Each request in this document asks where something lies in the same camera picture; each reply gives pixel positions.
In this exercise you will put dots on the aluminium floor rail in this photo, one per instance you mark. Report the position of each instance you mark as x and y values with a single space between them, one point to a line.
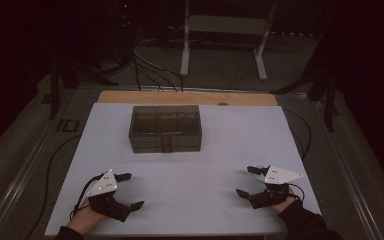
23 180
350 176

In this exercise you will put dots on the white metal stand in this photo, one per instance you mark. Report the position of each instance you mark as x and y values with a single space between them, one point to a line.
186 50

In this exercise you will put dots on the wooden table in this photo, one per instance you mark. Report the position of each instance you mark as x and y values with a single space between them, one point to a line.
180 98

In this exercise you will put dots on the white table mat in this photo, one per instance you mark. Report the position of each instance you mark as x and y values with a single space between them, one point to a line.
186 186

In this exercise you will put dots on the person's left hand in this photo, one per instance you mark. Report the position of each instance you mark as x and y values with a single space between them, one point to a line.
85 218

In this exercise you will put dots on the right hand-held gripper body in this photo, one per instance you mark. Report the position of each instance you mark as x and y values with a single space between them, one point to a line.
270 196

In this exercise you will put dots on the smoky clear drawer box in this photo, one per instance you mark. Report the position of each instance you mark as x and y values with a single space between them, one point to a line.
165 125

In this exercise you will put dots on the person's right hand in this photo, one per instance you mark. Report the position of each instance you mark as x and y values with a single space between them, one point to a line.
286 205

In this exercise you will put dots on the black tripod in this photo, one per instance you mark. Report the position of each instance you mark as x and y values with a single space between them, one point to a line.
328 93
55 93

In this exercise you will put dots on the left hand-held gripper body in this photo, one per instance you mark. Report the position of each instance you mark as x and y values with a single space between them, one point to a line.
108 205

